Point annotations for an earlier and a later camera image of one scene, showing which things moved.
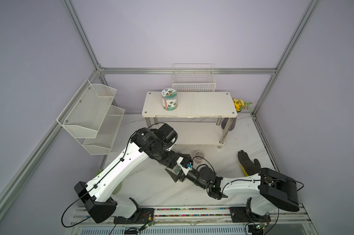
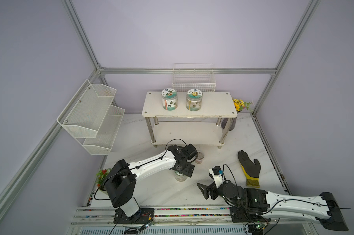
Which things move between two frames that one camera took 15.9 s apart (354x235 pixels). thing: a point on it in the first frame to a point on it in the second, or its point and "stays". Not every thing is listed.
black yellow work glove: [249, 167] stays
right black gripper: [175, 176] to [212, 187]
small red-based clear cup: [198, 159] stays
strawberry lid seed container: [169, 99] stays
